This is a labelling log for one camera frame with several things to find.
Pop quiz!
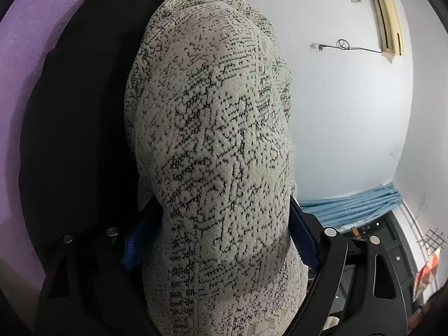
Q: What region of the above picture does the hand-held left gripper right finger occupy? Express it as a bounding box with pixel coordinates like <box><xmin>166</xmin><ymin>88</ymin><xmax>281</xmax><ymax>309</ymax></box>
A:
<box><xmin>280</xmin><ymin>194</ymin><xmax>407</xmax><ymax>336</ymax></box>

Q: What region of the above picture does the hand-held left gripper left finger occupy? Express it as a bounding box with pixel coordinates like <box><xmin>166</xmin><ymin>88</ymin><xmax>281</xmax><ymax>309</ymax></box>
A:
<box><xmin>35</xmin><ymin>203</ymin><xmax>162</xmax><ymax>336</ymax></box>

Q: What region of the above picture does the grey knit jacket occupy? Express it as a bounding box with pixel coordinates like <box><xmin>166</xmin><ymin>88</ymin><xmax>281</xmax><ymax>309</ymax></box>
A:
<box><xmin>123</xmin><ymin>0</ymin><xmax>310</xmax><ymax>336</ymax></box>

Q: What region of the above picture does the black cloth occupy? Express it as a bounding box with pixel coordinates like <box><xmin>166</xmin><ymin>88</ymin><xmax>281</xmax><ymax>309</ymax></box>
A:
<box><xmin>17</xmin><ymin>0</ymin><xmax>165</xmax><ymax>323</ymax></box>

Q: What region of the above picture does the light blue curtain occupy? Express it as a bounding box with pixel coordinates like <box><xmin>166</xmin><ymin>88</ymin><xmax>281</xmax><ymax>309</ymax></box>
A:
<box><xmin>299</xmin><ymin>182</ymin><xmax>403</xmax><ymax>228</ymax></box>

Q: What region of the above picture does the metal window railing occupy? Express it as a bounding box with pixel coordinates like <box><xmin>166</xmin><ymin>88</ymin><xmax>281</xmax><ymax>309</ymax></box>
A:
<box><xmin>399</xmin><ymin>199</ymin><xmax>448</xmax><ymax>253</ymax></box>

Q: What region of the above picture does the red patterned cloth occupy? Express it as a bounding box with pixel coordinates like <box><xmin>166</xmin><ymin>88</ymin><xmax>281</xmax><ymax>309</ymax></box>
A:
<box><xmin>413</xmin><ymin>248</ymin><xmax>442</xmax><ymax>302</ymax></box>

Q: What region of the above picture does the purple bed sheet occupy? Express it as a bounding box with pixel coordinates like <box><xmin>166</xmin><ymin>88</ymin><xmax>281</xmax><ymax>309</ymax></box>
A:
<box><xmin>0</xmin><ymin>0</ymin><xmax>183</xmax><ymax>295</ymax></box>

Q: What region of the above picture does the black power cable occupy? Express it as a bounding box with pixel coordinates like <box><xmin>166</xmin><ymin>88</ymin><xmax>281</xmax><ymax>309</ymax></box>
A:
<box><xmin>310</xmin><ymin>38</ymin><xmax>384</xmax><ymax>55</ymax></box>

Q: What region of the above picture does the wall air conditioner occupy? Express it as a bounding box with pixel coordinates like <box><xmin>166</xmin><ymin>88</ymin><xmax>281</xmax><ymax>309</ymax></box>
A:
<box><xmin>366</xmin><ymin>0</ymin><xmax>405</xmax><ymax>57</ymax></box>

